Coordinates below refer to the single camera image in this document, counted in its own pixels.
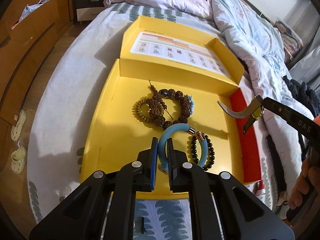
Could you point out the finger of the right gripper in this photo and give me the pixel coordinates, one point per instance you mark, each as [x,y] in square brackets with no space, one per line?
[292,117]

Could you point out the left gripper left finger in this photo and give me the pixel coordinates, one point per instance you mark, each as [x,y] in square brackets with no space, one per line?
[122,187]

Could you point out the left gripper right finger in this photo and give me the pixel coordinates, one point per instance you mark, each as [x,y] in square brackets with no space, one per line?
[200,186]

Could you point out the small black hair clip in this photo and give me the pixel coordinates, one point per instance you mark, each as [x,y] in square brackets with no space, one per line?
[142,227]

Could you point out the light blue bunny clip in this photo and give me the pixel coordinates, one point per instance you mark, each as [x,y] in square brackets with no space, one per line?
[191,103]

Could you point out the person's right hand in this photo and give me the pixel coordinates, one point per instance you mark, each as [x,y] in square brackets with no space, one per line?
[308,176]

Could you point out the floral quilt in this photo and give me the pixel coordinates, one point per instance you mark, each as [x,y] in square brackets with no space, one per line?
[250,37]

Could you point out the yellow cardboard box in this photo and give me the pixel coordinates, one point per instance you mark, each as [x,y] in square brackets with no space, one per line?
[160,63]

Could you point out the cream slipper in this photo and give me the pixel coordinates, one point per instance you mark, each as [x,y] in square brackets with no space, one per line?
[17,129]
[18,160]

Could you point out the bedside nightstand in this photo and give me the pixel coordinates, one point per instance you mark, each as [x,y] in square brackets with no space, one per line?
[88,10]

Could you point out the wooden wardrobe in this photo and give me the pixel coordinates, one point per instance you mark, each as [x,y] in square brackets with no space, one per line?
[23,51]

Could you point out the white plastic bag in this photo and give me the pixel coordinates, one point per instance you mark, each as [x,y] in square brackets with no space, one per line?
[28,10]

